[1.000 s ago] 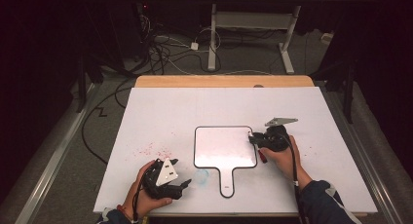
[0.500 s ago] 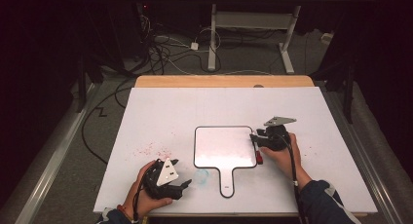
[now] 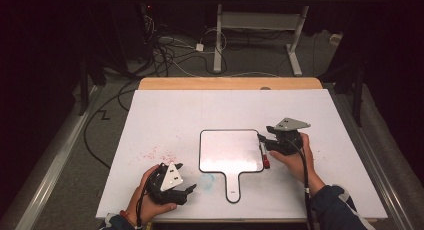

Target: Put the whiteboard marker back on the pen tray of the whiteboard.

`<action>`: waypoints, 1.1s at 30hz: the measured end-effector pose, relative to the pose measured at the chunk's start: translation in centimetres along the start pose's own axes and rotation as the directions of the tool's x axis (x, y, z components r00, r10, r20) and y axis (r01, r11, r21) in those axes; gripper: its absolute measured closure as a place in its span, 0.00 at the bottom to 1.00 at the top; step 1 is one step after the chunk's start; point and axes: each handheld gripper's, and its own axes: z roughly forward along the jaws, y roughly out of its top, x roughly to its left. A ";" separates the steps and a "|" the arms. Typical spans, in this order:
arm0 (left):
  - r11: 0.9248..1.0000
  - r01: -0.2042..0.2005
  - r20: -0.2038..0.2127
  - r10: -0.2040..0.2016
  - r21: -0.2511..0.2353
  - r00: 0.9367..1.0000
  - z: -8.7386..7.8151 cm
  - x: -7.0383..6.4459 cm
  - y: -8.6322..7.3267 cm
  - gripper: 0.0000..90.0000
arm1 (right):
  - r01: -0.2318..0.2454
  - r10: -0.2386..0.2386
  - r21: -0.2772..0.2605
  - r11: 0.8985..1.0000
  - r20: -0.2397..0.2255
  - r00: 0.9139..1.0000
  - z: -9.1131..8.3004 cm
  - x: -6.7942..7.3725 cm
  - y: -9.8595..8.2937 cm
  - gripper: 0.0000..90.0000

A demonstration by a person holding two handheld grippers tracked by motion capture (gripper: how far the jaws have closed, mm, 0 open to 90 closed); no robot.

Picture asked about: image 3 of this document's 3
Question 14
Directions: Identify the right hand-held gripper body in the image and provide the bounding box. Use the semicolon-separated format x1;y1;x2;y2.
271;117;312;156

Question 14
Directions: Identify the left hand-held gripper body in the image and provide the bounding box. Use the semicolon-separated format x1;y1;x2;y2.
146;161;188;206

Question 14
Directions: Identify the white marker with red cap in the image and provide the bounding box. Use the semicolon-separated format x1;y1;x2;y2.
258;141;272;170

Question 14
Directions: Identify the white paddle-shaped whiteboard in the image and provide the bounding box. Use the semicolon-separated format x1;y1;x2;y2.
198;128;266;205

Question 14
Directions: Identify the person's right hand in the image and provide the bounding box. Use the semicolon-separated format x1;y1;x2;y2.
268;132;326;195

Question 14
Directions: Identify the person's left hand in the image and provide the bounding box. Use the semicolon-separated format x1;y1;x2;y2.
126;164;178;226

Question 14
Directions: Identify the large white table sheet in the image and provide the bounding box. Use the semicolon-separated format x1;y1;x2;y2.
95;88;389;221

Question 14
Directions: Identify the black metal stand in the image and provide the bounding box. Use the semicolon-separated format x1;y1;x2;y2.
77;54;92;117

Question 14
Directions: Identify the right hand-held gripper black cable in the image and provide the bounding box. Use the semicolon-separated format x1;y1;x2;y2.
286;138;316;230

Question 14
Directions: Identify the hand-held gripper black cable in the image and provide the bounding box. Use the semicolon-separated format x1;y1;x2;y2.
286;138;316;230
134;184;150;230

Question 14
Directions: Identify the left hand-held gripper black cable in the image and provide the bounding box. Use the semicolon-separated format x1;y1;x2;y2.
134;184;150;230

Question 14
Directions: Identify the red bracelet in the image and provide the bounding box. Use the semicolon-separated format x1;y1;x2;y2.
119;209;138;229

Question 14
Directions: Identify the aluminium rail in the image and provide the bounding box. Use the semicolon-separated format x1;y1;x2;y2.
13;85;102;230
329;89;415;230

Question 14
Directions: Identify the black floor cable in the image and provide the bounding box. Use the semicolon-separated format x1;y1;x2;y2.
82;79;142;170

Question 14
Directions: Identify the white metal desk frame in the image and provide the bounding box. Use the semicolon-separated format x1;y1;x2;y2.
199;0;355;77

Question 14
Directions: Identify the tangle of floor cables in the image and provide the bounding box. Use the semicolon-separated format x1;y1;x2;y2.
138;3;231;78

